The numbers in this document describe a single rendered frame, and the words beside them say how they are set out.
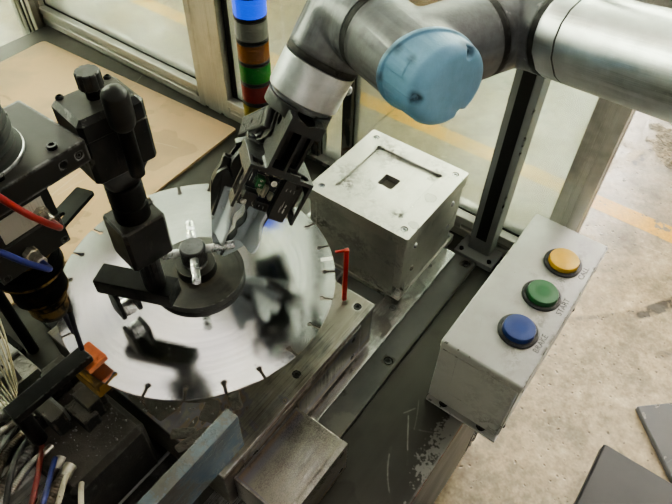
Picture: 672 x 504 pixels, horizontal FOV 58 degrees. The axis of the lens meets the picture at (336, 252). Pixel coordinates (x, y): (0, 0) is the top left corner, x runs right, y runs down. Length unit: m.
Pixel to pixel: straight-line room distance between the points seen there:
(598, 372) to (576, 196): 1.06
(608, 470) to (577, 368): 1.02
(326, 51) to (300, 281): 0.28
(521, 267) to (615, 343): 1.18
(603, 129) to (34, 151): 0.67
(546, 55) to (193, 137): 0.86
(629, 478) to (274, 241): 0.55
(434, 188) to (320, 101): 0.38
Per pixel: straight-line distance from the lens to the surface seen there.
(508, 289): 0.83
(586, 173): 0.91
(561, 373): 1.89
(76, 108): 0.50
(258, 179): 0.62
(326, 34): 0.58
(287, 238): 0.78
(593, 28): 0.53
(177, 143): 1.26
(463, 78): 0.51
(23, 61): 1.62
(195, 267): 0.69
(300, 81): 0.59
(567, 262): 0.87
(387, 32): 0.52
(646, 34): 0.51
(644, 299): 2.16
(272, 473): 0.75
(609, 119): 0.86
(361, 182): 0.93
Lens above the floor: 1.52
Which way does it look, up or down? 49 degrees down
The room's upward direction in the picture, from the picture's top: 2 degrees clockwise
